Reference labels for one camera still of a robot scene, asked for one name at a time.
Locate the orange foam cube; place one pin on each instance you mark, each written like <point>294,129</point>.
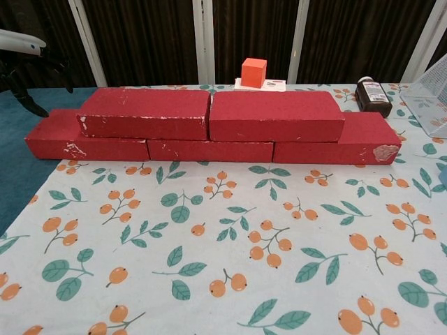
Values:
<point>253,73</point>

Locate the red foam brick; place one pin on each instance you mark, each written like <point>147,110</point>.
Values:
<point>272,111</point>
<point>52,139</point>
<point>209,152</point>

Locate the white cardboard box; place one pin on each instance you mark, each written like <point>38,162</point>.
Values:
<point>277,86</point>

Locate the white metal frame post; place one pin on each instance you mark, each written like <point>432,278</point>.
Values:
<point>87,42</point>
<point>298,42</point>
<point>203,42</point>
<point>424,42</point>

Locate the brown medicine bottle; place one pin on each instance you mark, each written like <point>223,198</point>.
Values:
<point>372,97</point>

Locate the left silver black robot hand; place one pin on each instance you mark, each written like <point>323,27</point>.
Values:
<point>17,43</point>

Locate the floral fruit print tablecloth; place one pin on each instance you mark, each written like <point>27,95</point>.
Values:
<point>244,227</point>

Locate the red brick with white scuffs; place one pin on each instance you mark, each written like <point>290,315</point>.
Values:
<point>146,104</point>

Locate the red brick with chipped corner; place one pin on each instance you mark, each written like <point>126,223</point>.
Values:
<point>363,132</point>

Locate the teal felt table cover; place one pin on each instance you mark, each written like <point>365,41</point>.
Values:
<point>21,174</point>

